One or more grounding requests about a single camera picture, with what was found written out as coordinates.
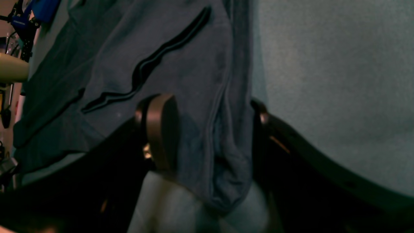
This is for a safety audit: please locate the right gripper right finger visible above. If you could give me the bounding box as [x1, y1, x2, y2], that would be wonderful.
[251, 99, 414, 233]

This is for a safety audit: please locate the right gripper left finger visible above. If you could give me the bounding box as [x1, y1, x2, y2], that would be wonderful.
[1, 94, 180, 233]

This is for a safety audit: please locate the dark blue T-shirt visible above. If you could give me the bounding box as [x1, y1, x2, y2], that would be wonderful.
[14, 0, 254, 211]

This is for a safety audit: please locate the blue spring clamp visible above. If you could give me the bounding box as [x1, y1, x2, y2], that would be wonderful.
[1, 0, 61, 62]

